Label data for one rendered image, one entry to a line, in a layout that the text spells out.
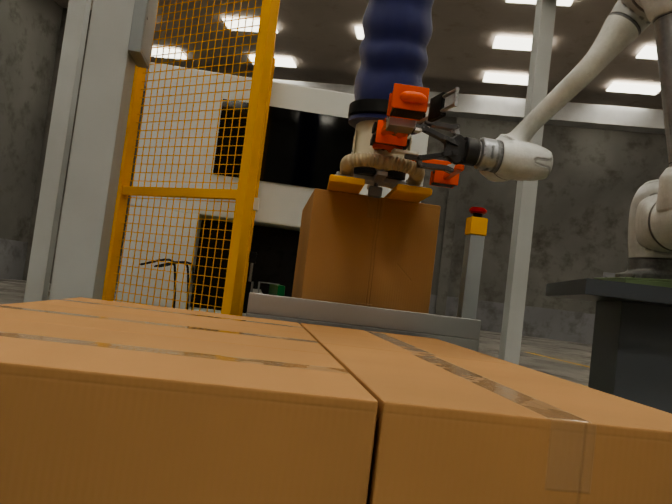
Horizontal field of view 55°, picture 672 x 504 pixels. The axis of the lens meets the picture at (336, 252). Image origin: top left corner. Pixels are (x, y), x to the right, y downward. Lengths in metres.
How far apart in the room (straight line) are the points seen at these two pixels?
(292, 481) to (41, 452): 0.23
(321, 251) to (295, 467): 1.38
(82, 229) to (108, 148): 0.33
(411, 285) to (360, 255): 0.18
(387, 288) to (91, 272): 1.19
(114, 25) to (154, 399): 2.28
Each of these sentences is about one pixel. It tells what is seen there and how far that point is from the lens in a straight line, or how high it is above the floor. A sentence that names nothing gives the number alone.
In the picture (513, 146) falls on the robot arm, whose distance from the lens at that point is 1.82.
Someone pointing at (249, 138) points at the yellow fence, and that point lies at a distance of 2.72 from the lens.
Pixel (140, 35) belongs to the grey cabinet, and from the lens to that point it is 2.76.
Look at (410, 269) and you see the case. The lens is 2.02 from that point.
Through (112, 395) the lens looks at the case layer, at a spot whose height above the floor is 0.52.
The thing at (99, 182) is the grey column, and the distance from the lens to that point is 2.66.
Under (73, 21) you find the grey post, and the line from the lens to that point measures 5.22.
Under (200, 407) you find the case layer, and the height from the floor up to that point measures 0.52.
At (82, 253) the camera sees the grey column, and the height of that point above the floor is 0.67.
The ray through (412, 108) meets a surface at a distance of 1.37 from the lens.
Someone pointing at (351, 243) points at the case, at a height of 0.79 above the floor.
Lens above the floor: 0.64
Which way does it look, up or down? 3 degrees up
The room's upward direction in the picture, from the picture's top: 7 degrees clockwise
